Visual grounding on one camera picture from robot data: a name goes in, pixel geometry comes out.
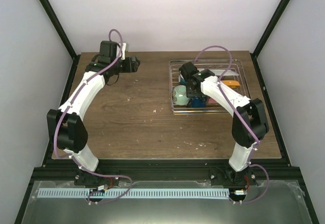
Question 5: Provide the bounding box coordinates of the light green ceramic bowl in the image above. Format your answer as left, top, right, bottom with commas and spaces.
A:
172, 85, 190, 106

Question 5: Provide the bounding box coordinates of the dark blue mug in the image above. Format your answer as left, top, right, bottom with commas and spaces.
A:
187, 97, 207, 108

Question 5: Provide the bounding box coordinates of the orange polka dot plate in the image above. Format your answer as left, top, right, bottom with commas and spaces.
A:
222, 80, 241, 89

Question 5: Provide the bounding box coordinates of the wire dish rack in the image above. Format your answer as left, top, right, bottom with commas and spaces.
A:
169, 59, 251, 115

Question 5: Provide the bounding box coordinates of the white bowl with blue rim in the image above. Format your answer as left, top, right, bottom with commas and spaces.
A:
179, 74, 187, 85

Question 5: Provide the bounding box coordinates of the pink polka dot plate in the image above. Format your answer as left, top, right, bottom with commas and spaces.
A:
206, 98, 218, 106

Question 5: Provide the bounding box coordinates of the red and teal plate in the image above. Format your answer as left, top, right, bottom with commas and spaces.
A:
208, 69, 239, 76

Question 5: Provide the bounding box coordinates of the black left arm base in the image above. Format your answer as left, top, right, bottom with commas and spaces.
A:
74, 171, 119, 187

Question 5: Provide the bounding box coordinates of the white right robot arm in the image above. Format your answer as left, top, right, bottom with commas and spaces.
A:
179, 61, 269, 185

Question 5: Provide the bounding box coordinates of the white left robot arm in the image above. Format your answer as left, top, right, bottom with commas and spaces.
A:
47, 41, 140, 185

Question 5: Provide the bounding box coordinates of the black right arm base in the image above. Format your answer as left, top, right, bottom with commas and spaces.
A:
209, 167, 256, 187

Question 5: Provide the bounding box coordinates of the light blue slotted strip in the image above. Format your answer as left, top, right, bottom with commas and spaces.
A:
37, 188, 230, 199

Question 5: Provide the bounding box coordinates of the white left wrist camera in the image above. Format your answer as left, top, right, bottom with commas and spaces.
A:
116, 42, 128, 60

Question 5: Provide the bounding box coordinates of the black aluminium frame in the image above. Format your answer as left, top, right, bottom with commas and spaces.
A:
15, 0, 319, 223

